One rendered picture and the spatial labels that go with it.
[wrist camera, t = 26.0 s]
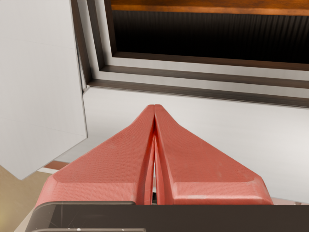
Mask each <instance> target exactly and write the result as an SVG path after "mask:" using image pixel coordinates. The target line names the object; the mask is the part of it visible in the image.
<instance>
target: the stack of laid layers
mask: <svg viewBox="0 0 309 232"><path fill-rule="evenodd" d="M71 3H72V10H73V18H74V29H75V37H76V45H77V53H78V60H79V68H80V78H81V86H82V94H83V93H84V91H85V90H86V89H87V88H88V87H89V86H92V87H106V88H115V89H125V90H134V91H144V92H154V93H167V94H176V95H186V96H196V97H205V98H214V99H228V100H237V101H247V102H256V103H266V104H279V105H289V106H298V107H308V108H309V64H299V63H285V62H270V61H257V60H242V59H228V58H208V57H194V56H179V55H165V54H151V53H137V52H118V51H117V47H116V40H115V33H114V23H113V15H112V8H111V1H110V0H71Z"/></svg>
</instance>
